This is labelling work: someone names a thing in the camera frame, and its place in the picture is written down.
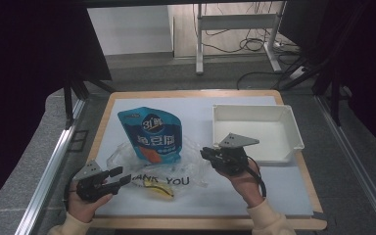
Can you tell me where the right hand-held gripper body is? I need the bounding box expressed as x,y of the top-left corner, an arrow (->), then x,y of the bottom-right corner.
209,131 -> 260,177

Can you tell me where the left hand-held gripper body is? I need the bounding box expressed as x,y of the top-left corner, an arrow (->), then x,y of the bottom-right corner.
72,159 -> 113,203

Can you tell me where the clear plastic bag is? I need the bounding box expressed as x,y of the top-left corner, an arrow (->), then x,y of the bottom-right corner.
106,135 -> 212,201

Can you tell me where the blue stand-up pouch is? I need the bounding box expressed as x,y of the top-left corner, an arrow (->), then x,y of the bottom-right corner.
117,106 -> 183,165

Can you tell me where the person's left hand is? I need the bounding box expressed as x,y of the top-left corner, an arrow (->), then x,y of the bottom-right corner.
67,180 -> 115,224

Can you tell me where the person's right hand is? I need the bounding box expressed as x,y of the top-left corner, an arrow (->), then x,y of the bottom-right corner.
214,159 -> 264,209

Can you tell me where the white plastic bin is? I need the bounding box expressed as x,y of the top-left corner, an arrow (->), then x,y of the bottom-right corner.
211,103 -> 306,165

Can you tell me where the white table mat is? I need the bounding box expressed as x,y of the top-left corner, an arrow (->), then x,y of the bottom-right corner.
95,95 -> 315,218

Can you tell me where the black metal stand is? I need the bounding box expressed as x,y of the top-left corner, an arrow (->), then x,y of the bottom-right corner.
312,62 -> 345,127
63,74 -> 116,129

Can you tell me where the white power strip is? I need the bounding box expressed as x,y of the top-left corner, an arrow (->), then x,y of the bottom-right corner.
288,66 -> 308,81

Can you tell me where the dark curtain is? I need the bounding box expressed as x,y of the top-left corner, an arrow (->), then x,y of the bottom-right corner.
278,0 -> 376,161
0,0 -> 113,218

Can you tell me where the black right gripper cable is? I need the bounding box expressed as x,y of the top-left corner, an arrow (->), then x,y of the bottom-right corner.
246,155 -> 268,199

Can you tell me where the aluminium rail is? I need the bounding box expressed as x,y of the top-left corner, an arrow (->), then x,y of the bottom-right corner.
315,94 -> 376,235
14,97 -> 88,235

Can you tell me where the tangle of black floor cables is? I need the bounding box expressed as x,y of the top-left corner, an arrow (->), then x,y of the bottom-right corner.
204,1 -> 305,91

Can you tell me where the white desk frame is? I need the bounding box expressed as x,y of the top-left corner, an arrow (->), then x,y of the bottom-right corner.
194,2 -> 287,75

